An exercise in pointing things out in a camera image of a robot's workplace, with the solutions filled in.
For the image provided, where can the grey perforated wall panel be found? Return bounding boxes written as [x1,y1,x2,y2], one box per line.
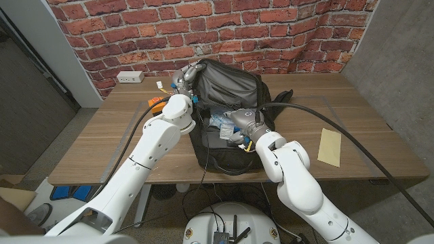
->
[0,6,82,176]

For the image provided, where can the grey sneaker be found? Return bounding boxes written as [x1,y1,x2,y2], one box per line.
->
[25,202,54,227]

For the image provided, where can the person's brown trouser leg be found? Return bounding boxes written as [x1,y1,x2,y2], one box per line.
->
[0,198,45,237]

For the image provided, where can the blue and black pad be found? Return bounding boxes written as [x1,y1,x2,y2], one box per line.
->
[50,185,93,201]

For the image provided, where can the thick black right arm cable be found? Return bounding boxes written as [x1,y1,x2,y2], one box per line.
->
[254,102,434,228]

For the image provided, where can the black floor cable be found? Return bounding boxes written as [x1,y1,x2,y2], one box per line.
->
[181,184,272,224]

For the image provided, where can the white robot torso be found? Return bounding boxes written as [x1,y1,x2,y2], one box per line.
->
[0,232,434,244]

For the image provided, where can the red brick print backdrop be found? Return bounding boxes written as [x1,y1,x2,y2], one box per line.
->
[45,0,380,99]

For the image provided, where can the black antenna device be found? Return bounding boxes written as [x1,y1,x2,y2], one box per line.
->
[212,214,252,244]

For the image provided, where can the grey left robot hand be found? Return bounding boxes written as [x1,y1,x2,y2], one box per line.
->
[172,62,207,98]

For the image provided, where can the white connector yellow wires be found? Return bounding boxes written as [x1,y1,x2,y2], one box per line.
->
[155,81,174,96]

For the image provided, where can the orange emergency stop button box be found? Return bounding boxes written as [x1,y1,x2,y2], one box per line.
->
[147,96,167,117]

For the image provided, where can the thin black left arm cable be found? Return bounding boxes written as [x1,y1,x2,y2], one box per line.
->
[111,111,211,235]

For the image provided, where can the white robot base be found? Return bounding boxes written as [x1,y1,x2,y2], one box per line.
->
[182,202,281,244]

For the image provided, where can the white power strip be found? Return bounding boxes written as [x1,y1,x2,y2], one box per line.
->
[116,70,145,84]

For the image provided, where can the black round floor object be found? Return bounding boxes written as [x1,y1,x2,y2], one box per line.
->
[151,184,177,201]

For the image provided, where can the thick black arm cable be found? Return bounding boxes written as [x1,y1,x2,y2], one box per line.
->
[91,96,172,201]
[254,102,434,228]

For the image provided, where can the white floor plate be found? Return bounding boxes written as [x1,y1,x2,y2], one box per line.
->
[23,176,102,235]

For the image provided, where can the black backpack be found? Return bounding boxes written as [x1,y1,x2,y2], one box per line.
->
[188,58,294,176]

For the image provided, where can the white floor cable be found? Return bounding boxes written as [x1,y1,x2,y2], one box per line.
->
[260,182,302,241]

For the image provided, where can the cardboard box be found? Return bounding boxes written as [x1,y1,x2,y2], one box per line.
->
[0,174,37,213]

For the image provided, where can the clear plastic bag blue label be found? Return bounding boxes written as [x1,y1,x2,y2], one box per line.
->
[208,108,242,133]

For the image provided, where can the white table leg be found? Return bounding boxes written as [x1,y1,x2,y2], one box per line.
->
[133,184,153,228]

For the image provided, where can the yellow paper envelope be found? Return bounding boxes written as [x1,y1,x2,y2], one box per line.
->
[317,127,342,168]

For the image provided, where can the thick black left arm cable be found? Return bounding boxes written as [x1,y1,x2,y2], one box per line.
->
[91,96,172,201]

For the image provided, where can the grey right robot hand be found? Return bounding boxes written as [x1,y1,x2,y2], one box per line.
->
[226,108,271,147]

